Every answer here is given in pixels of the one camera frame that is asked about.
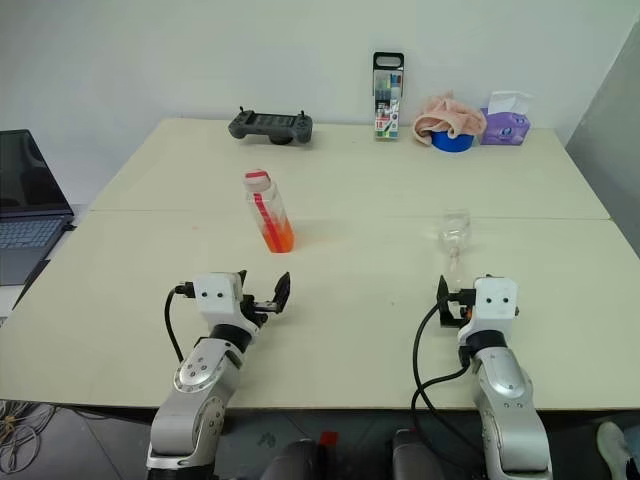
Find bottle with orange liquid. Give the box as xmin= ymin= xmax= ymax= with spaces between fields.
xmin=243 ymin=169 xmax=297 ymax=256

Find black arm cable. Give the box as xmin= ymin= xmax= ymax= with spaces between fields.
xmin=163 ymin=282 xmax=196 ymax=362
xmin=410 ymin=299 xmax=501 ymax=454

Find clear drinking glass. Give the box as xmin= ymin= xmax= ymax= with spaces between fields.
xmin=431 ymin=208 xmax=474 ymax=292

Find white and red bottle cap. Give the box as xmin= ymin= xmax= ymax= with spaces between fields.
xmin=243 ymin=169 xmax=274 ymax=193

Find tangled floor cables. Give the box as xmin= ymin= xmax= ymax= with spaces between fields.
xmin=0 ymin=398 xmax=57 ymax=472

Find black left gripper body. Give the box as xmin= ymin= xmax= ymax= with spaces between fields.
xmin=239 ymin=293 xmax=280 ymax=329

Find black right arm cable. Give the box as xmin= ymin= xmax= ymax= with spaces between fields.
xmin=410 ymin=299 xmax=501 ymax=454

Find grey handheld remote controller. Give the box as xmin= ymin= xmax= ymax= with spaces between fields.
xmin=228 ymin=105 xmax=316 ymax=148

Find pink cloth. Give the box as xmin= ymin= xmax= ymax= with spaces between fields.
xmin=412 ymin=90 xmax=487 ymax=147

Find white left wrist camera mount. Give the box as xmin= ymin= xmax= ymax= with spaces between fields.
xmin=192 ymin=272 xmax=262 ymax=332

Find grey partition panel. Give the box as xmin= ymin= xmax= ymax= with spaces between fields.
xmin=564 ymin=7 xmax=640 ymax=222

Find marker pen pack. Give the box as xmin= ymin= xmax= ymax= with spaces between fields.
xmin=371 ymin=50 xmax=406 ymax=143

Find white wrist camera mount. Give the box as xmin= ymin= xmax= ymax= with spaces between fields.
xmin=457 ymin=277 xmax=520 ymax=346
xmin=192 ymin=272 xmax=262 ymax=332

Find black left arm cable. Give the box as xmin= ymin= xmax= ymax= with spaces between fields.
xmin=163 ymin=282 xmax=196 ymax=362

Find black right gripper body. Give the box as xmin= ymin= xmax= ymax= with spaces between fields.
xmin=446 ymin=288 xmax=477 ymax=329

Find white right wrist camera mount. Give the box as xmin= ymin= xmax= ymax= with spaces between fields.
xmin=457 ymin=277 xmax=520 ymax=346

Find pale grey shoe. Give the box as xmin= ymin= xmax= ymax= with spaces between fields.
xmin=596 ymin=420 xmax=640 ymax=480

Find dark grey laptop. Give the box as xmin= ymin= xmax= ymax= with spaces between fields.
xmin=0 ymin=129 xmax=77 ymax=288

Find purple tissue box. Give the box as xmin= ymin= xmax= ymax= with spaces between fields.
xmin=479 ymin=90 xmax=533 ymax=148

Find blue tape roll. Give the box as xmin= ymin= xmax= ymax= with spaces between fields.
xmin=430 ymin=128 xmax=476 ymax=154

